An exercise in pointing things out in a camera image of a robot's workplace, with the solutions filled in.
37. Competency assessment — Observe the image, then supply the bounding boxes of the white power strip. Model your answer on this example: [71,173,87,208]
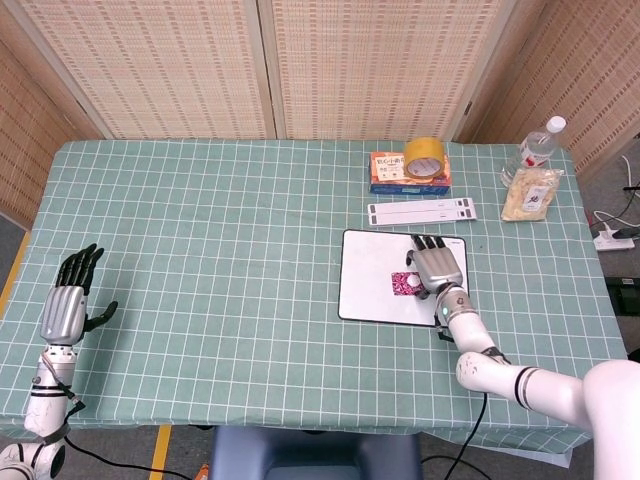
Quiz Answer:
[593,223,636,252]

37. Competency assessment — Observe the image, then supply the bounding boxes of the clear plastic water bottle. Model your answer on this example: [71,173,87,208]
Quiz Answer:
[500,115,567,187]

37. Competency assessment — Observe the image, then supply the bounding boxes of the black floor cable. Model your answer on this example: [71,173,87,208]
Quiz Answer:
[62,434,164,479]

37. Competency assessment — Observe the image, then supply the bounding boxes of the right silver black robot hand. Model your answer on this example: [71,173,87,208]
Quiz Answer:
[404,233,464,302]

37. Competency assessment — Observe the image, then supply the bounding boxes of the clear bag of snacks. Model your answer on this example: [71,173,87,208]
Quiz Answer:
[500,166,565,223]

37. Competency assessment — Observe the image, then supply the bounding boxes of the green checked tablecloth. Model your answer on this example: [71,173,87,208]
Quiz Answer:
[0,138,630,454]

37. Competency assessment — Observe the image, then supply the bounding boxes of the yellow packing tape roll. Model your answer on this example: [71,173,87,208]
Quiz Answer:
[403,138,446,180]

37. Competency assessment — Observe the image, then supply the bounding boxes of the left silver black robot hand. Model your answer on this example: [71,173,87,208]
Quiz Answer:
[38,243,120,347]

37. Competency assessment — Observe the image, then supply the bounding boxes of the bamboo folding screen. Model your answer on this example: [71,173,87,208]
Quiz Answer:
[0,0,640,229]

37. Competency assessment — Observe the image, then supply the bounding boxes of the white power cable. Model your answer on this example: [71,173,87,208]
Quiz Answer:
[592,153,640,237]

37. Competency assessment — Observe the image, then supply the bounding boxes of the orange and blue carton box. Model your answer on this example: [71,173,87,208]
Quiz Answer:
[368,151,453,196]

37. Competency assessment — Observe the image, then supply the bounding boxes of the white board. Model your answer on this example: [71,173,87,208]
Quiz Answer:
[337,228,472,329]

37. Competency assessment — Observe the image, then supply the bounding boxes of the white flat strip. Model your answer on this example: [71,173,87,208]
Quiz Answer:
[367,197,476,214]
[367,208,479,227]

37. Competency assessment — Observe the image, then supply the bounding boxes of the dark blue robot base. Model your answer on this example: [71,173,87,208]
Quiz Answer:
[208,424,424,480]

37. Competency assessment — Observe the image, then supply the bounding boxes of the red patterned square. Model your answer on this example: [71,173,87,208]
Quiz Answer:
[389,271,425,298]

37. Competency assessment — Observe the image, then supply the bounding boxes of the black box on floor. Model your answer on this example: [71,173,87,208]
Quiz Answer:
[605,277,640,316]

